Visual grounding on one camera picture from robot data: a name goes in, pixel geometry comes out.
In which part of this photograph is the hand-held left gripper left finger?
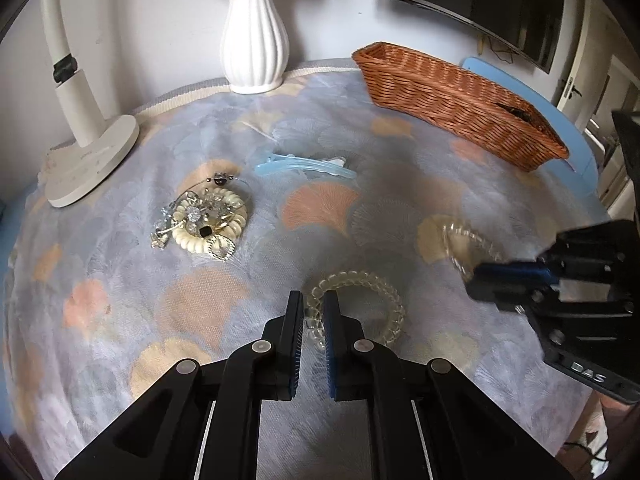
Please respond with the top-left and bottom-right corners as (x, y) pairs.
(52, 290), (306, 480)

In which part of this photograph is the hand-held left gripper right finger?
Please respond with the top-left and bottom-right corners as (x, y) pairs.
(322, 290), (573, 480)

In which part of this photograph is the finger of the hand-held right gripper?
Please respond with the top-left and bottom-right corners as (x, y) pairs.
(472, 259), (557, 287)
(465, 280), (537, 314)

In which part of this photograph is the clear spiral hair tie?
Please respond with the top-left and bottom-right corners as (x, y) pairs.
(440, 217), (503, 281)
(305, 270), (406, 353)

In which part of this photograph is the cream spiral hair tie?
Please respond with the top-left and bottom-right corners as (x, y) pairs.
(170, 187), (249, 257)

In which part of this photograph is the brown wicker basket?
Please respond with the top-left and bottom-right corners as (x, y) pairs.
(351, 41), (570, 173)

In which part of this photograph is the gold hoop earring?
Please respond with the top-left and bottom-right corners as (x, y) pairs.
(206, 234), (237, 262)

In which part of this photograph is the light blue chair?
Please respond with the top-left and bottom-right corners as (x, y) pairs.
(460, 56), (601, 196)

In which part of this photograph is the black hair claw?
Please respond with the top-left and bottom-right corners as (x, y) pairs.
(495, 101), (533, 123)

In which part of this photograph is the light blue hair clip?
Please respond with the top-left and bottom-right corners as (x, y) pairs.
(255, 155), (358, 181)

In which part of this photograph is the white door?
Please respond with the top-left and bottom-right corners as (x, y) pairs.
(552, 10), (640, 211)

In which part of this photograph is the white cotton swab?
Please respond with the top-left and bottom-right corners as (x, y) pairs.
(242, 121), (278, 142)

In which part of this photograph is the white desk lamp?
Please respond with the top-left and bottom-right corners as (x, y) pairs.
(37, 0), (141, 208)

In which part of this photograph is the white ribbed vase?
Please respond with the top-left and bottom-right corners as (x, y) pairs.
(220, 0), (291, 95)

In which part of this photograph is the black cable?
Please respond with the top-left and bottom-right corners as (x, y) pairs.
(565, 437), (608, 463)

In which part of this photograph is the wire bracelet with dark bead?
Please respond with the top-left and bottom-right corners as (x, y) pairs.
(172, 172), (251, 206)

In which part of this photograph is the television cable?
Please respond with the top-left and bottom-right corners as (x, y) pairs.
(487, 35), (521, 62)

